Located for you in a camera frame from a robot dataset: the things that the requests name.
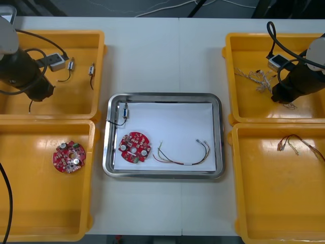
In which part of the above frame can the steel tray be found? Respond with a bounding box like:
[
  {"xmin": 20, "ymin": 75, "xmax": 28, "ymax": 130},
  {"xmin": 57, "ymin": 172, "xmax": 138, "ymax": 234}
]
[{"xmin": 102, "ymin": 93, "xmax": 226, "ymax": 180}]

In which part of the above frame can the white floor cable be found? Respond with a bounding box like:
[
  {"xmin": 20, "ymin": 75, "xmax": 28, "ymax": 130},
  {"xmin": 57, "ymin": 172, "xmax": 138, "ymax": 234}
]
[{"xmin": 86, "ymin": 0, "xmax": 256, "ymax": 18}]

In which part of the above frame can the black stand leg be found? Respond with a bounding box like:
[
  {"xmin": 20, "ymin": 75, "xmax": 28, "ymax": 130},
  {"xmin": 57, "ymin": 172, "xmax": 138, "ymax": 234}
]
[{"xmin": 189, "ymin": 0, "xmax": 215, "ymax": 17}]

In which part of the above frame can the round red circuit board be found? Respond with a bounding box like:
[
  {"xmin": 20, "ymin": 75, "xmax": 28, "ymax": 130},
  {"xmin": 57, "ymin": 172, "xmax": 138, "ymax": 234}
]
[
  {"xmin": 118, "ymin": 131, "xmax": 155, "ymax": 165},
  {"xmin": 52, "ymin": 141, "xmax": 86, "ymax": 174}
]

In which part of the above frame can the red black green-yellow wire harness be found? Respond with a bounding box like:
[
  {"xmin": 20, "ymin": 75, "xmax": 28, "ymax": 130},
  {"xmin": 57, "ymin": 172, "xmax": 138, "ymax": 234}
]
[
  {"xmin": 153, "ymin": 138, "xmax": 212, "ymax": 167},
  {"xmin": 276, "ymin": 134, "xmax": 325, "ymax": 162}
]

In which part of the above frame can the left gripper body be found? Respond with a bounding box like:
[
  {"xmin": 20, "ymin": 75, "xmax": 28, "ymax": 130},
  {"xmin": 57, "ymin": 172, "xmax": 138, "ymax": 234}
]
[{"xmin": 25, "ymin": 76, "xmax": 56, "ymax": 103}]

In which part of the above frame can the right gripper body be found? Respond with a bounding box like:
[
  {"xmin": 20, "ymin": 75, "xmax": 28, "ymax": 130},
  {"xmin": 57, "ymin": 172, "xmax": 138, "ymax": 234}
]
[{"xmin": 271, "ymin": 77, "xmax": 302, "ymax": 104}]

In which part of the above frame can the yellow-orange plastic bin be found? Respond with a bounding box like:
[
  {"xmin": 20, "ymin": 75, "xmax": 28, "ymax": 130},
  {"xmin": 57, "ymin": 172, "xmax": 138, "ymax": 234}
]
[
  {"xmin": 227, "ymin": 123, "xmax": 325, "ymax": 244},
  {"xmin": 0, "ymin": 119, "xmax": 100, "ymax": 242},
  {"xmin": 221, "ymin": 32, "xmax": 325, "ymax": 126},
  {"xmin": 0, "ymin": 30, "xmax": 108, "ymax": 122}
]

